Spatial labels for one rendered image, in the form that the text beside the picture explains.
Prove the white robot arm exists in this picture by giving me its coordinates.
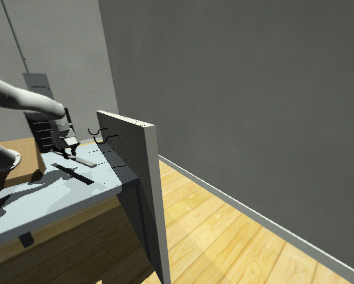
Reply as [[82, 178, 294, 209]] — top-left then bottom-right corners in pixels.
[[0, 80, 78, 172]]

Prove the grey wall panel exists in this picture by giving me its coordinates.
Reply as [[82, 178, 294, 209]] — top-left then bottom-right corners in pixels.
[[96, 111, 171, 284]]

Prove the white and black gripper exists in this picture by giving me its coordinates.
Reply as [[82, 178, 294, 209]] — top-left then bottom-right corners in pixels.
[[50, 128, 80, 160]]

